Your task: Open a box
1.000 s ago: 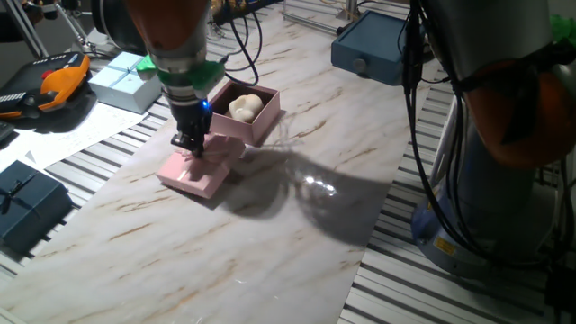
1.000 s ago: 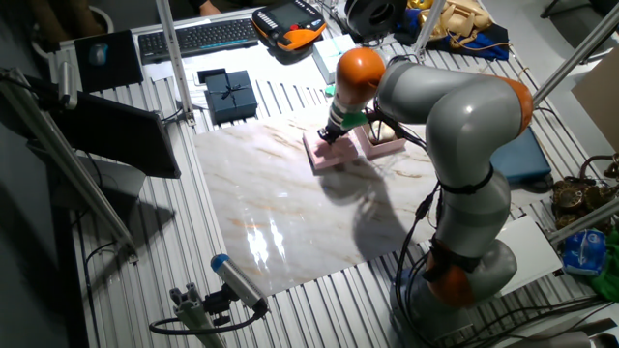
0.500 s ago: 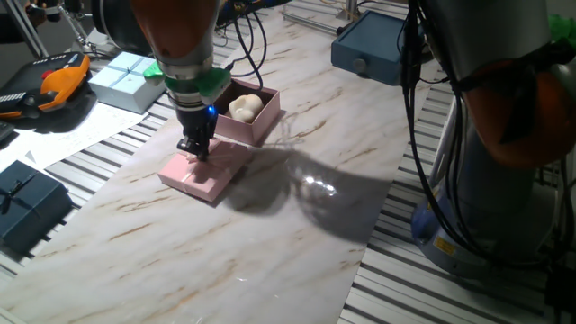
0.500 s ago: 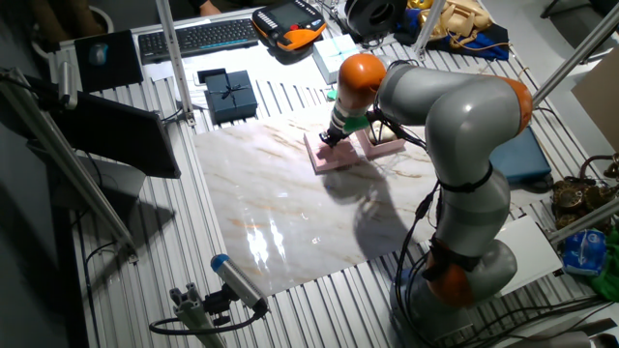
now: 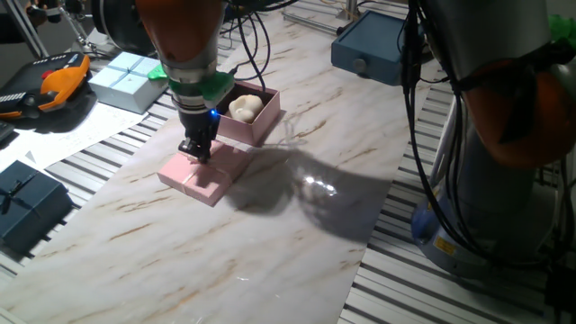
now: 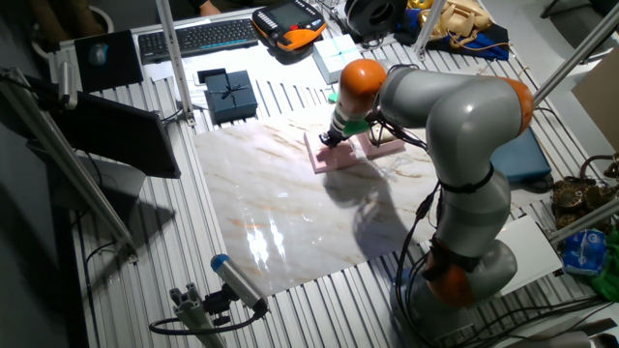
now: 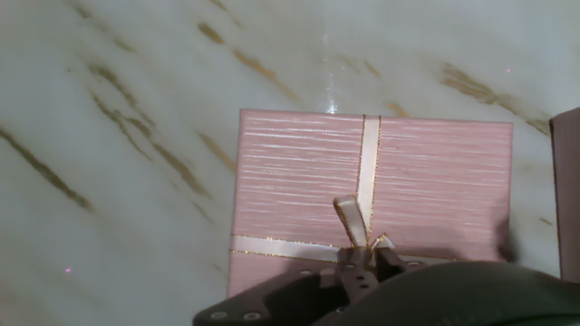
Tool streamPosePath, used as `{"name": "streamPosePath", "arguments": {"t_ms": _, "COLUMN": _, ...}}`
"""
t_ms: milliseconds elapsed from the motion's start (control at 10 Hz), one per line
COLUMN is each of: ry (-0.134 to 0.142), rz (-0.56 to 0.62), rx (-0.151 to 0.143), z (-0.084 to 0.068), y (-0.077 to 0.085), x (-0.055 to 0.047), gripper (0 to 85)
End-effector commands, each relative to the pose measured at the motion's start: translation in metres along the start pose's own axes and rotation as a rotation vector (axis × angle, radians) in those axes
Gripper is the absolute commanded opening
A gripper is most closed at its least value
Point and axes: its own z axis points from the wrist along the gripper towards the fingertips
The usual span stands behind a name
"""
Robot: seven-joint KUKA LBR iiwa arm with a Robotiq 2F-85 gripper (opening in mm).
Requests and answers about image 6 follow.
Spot silver depth camera blue end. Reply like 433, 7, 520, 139
210, 253, 270, 313

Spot black flat monitor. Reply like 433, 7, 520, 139
47, 91, 183, 180

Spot dark blue gift box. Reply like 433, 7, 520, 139
203, 70, 259, 125

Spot white base board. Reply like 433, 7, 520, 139
497, 215, 565, 297

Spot brass antique ornament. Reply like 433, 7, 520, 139
550, 153, 619, 231

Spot marble pattern mat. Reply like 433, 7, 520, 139
192, 99, 460, 297

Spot green cloth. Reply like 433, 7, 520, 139
589, 226, 619, 304

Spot aluminium frame bar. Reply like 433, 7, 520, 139
548, 197, 619, 246
0, 67, 140, 265
533, 2, 619, 105

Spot black computer keyboard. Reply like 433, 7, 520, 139
137, 17, 261, 65

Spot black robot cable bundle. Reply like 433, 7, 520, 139
369, 62, 447, 342

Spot cream flower-shaped ornament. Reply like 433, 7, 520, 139
369, 126, 396, 144

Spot white printed paper sheets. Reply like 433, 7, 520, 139
144, 18, 335, 98

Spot small black flat case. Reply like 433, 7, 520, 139
196, 67, 227, 86

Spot brown cardboard sheet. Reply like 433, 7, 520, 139
571, 47, 619, 151

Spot black round spool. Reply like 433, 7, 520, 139
343, 0, 408, 40

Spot aluminium profile camera stand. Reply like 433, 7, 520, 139
168, 282, 228, 348

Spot grey computer mouse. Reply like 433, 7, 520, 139
87, 42, 109, 67

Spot aluminium frame post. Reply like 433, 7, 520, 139
413, 0, 449, 62
154, 0, 197, 128

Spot blue cloth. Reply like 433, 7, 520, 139
394, 7, 512, 62

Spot light blue gift box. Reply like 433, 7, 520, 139
312, 33, 364, 85

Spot orange black teach pendant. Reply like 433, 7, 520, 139
251, 0, 328, 52

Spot black mouse pad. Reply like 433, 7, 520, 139
74, 29, 145, 93

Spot black camera cable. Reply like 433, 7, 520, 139
148, 302, 268, 337

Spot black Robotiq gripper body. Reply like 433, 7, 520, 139
324, 123, 347, 146

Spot cream vintage telephone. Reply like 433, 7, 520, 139
418, 0, 494, 49

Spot pink ribboned gift box lid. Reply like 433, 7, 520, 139
303, 130, 360, 174

